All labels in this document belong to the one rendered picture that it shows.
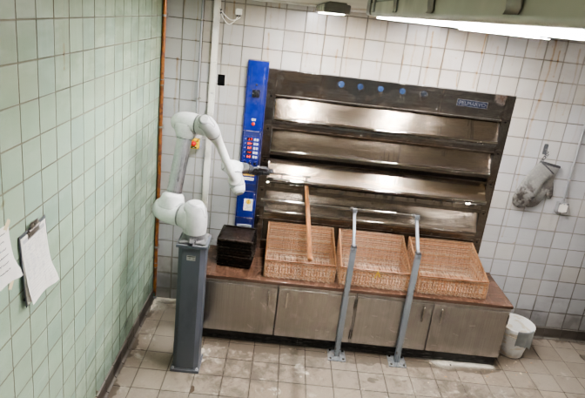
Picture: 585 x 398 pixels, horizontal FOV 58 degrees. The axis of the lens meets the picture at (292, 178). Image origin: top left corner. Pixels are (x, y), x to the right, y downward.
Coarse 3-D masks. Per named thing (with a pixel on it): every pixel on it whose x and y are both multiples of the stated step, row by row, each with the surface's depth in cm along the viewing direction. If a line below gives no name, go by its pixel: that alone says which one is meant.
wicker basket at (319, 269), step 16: (272, 224) 438; (288, 224) 438; (288, 240) 439; (304, 240) 439; (320, 240) 440; (272, 256) 434; (288, 256) 438; (304, 256) 440; (320, 256) 441; (272, 272) 401; (288, 272) 401; (304, 272) 415; (320, 272) 401
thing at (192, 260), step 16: (208, 240) 355; (192, 256) 348; (192, 272) 352; (192, 288) 356; (176, 304) 362; (192, 304) 359; (176, 320) 366; (192, 320) 363; (176, 336) 369; (192, 336) 367; (176, 352) 372; (192, 352) 371; (176, 368) 375; (192, 368) 375
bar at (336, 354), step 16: (336, 208) 397; (352, 208) 397; (416, 224) 397; (416, 240) 391; (352, 256) 385; (416, 256) 384; (352, 272) 389; (416, 272) 388; (336, 336) 409; (400, 336) 405; (336, 352) 410; (400, 352) 409
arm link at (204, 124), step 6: (204, 114) 342; (198, 120) 340; (204, 120) 339; (210, 120) 340; (198, 126) 342; (204, 126) 340; (210, 126) 341; (216, 126) 346; (198, 132) 346; (204, 132) 345; (210, 132) 344; (216, 132) 348; (210, 138) 351
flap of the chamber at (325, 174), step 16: (272, 160) 428; (288, 160) 429; (272, 176) 422; (288, 176) 423; (320, 176) 425; (336, 176) 426; (352, 176) 427; (368, 176) 428; (384, 176) 429; (400, 176) 430; (416, 176) 431; (432, 176) 432; (384, 192) 423; (416, 192) 425; (432, 192) 426; (448, 192) 427; (464, 192) 428; (480, 192) 429
